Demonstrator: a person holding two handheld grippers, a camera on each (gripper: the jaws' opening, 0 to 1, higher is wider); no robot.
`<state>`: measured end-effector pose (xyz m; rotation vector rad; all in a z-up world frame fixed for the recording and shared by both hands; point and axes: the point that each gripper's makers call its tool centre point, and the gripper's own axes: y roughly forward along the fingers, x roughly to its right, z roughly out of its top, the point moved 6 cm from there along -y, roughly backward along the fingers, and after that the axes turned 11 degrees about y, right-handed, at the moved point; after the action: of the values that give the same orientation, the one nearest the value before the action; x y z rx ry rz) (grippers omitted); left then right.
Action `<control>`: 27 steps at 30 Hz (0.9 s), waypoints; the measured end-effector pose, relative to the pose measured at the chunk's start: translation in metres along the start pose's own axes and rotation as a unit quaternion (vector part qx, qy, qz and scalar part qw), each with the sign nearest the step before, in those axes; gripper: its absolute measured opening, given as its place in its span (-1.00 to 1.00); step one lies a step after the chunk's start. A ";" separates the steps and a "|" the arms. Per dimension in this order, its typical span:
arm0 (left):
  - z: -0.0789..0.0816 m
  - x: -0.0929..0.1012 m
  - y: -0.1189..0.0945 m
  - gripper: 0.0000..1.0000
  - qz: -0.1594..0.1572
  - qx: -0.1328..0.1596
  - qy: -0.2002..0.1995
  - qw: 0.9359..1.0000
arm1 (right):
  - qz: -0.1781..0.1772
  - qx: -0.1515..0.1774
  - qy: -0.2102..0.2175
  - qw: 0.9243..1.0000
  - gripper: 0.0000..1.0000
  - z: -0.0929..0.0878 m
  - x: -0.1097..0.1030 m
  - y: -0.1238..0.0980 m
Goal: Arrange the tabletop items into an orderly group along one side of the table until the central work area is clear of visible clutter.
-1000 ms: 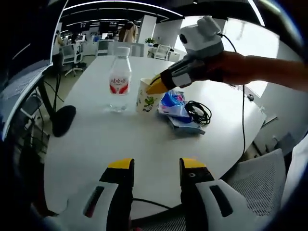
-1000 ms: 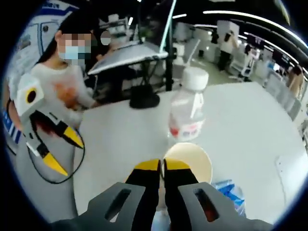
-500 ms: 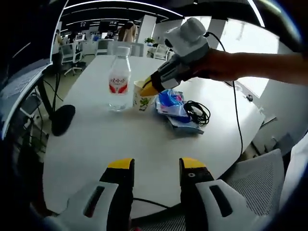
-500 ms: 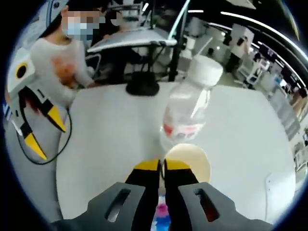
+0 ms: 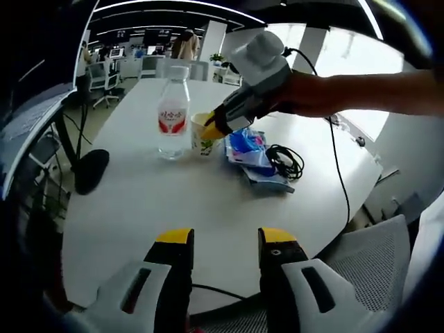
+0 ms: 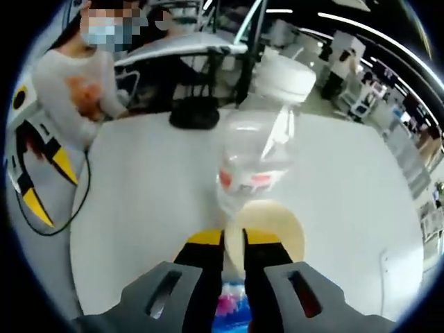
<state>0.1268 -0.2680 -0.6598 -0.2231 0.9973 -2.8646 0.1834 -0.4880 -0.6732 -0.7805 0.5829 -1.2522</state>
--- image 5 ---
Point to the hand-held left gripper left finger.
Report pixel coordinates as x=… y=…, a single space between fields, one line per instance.
x=173 y=277

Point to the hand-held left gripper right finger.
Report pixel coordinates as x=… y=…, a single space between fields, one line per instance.
x=281 y=277

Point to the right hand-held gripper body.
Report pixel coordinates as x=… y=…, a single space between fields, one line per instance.
x=263 y=62

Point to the blue and pink packet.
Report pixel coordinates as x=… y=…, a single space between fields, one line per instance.
x=243 y=145

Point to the white paper cup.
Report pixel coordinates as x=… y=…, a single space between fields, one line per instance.
x=204 y=147

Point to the clear water bottle red label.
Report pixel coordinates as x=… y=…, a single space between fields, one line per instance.
x=173 y=114

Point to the person's right hand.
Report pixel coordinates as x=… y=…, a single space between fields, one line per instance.
x=308 y=97

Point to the white storage rack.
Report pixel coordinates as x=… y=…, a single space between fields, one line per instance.
x=229 y=76

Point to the green potted plant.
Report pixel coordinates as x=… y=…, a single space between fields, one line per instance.
x=216 y=58

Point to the white table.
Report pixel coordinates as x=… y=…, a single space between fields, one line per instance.
x=156 y=208

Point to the white mesh chair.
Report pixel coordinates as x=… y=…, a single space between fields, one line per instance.
x=374 y=256

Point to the white office chair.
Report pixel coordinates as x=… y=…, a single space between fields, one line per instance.
x=104 y=74

